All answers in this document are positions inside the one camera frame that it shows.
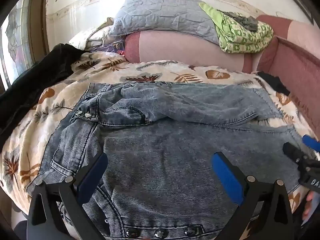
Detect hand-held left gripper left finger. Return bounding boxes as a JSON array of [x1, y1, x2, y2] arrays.
[[26, 152, 108, 240]]

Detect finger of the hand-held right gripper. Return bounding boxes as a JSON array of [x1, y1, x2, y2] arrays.
[[282, 142, 305, 163], [302, 134, 320, 153]]

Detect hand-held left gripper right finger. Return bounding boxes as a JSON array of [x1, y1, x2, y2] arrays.
[[211, 151, 294, 240]]

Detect blue denim pants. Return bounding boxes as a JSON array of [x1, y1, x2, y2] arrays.
[[26, 81, 308, 240]]

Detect person's right hand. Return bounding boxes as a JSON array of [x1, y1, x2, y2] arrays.
[[301, 190, 320, 227]]

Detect small black cloth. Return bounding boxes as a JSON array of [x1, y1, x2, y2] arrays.
[[257, 71, 290, 97]]

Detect black garment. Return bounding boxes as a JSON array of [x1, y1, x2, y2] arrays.
[[0, 43, 87, 145]]

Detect cream leaf print blanket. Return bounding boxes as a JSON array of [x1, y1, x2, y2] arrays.
[[0, 52, 320, 233]]

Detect green patterned cloth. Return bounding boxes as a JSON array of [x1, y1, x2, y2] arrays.
[[199, 2, 274, 54]]

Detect purple printed item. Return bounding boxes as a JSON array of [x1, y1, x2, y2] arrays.
[[90, 41, 125, 55]]

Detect dark grey cloth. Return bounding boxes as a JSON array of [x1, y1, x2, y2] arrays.
[[216, 9, 259, 33]]

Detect white cloth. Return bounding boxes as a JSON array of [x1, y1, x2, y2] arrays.
[[69, 17, 125, 53]]

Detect stained glass window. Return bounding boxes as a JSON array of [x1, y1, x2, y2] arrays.
[[0, 0, 48, 90]]

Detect grey quilted pillow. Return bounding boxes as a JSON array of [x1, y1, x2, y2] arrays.
[[107, 0, 222, 46]]

